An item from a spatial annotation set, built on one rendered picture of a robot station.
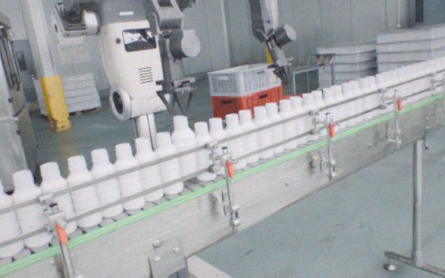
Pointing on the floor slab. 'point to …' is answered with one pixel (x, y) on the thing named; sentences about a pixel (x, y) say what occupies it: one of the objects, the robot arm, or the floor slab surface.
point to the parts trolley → (307, 73)
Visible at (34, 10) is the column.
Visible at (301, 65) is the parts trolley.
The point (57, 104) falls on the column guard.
